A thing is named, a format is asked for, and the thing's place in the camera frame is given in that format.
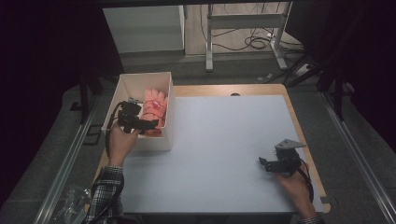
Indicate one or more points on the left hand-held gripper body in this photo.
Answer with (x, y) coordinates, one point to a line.
(130, 115)

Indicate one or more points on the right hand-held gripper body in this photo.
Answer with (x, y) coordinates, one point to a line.
(288, 158)

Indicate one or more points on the white box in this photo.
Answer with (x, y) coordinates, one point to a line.
(134, 85)

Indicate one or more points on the person's left hand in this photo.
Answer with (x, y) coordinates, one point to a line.
(121, 146)

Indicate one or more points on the person's right hand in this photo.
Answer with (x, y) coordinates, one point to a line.
(299, 189)

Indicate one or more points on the black metal stand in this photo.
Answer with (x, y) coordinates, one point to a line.
(84, 99)
(337, 99)

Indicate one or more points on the light grey table mat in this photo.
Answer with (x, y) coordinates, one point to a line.
(218, 155)

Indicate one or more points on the white cabinet panel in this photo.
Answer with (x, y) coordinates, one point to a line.
(143, 29)

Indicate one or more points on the white power strip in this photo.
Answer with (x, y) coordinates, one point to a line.
(302, 70)

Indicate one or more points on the dark curtain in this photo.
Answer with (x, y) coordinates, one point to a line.
(37, 77)
(367, 62)

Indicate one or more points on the clear plastic bag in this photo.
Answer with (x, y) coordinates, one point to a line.
(71, 202)

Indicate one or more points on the black floor bracket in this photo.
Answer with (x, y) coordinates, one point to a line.
(92, 134)

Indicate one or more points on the metal floor rail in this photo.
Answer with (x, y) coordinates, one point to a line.
(358, 155)
(65, 168)

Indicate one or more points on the white metal desk frame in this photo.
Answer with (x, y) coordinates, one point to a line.
(246, 21)

